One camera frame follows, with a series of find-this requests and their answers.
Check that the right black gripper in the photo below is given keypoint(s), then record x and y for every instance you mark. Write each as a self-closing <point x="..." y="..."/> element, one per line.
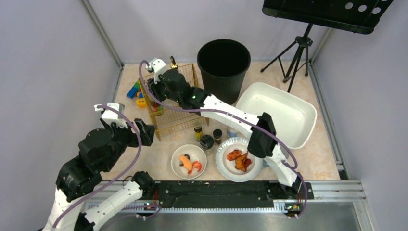
<point x="156" y="88"/>

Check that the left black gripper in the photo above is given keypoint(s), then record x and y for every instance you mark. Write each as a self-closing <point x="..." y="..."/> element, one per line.
<point x="134" y="131"/>

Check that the red sauce bottle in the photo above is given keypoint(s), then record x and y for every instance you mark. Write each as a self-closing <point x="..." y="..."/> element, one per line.
<point x="156" y="108"/>

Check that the glass oil bottle dark liquid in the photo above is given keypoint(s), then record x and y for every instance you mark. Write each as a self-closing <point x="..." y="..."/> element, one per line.
<point x="173" y="63"/>

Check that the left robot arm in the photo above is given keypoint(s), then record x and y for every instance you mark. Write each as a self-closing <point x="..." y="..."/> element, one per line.
<point x="98" y="152"/>

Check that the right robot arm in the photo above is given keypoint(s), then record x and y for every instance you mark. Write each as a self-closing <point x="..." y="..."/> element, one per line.
<point x="260" y="130"/>

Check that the blue toy block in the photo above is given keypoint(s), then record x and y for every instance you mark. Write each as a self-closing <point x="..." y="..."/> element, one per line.
<point x="132" y="93"/>

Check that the orange food piece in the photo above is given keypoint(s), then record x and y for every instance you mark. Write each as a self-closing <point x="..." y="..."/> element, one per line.
<point x="185" y="161"/>

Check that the small yellow oil bottle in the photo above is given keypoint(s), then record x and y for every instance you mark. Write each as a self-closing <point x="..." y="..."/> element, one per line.
<point x="198" y="130"/>

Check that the white bowl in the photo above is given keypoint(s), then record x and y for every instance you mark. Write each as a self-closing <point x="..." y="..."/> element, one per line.
<point x="195" y="153"/>

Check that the red shrimp toy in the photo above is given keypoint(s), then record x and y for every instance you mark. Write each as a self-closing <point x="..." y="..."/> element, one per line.
<point x="196" y="165"/>

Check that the black trash bin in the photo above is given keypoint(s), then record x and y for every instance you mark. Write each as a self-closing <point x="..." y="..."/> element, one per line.
<point x="223" y="64"/>

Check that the small dark spice jar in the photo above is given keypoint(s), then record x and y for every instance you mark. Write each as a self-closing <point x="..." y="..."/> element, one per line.
<point x="217" y="135"/>

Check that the white paper plate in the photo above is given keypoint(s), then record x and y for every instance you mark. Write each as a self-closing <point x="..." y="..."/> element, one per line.
<point x="227" y="167"/>

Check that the fried food pieces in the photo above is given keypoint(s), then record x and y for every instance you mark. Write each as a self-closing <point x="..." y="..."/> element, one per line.
<point x="242" y="162"/>

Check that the white rectangular tub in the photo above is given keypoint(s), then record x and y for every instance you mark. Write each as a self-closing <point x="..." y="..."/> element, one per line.
<point x="293" y="117"/>

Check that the black music stand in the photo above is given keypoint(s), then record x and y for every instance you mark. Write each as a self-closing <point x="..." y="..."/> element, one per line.
<point x="356" y="16"/>

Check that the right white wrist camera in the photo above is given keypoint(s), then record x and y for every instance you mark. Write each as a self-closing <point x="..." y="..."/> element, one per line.
<point x="157" y="67"/>

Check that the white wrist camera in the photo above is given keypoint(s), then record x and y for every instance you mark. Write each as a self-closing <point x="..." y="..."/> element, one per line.
<point x="110" y="117"/>
<point x="157" y="67"/>

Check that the gold wire basket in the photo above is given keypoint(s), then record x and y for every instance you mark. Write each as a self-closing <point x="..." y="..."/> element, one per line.
<point x="172" y="121"/>

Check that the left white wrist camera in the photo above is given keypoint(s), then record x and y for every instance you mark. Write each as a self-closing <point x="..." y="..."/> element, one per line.
<point x="110" y="117"/>

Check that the metal corner post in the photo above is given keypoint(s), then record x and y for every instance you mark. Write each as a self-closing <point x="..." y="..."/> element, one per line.
<point x="102" y="32"/>

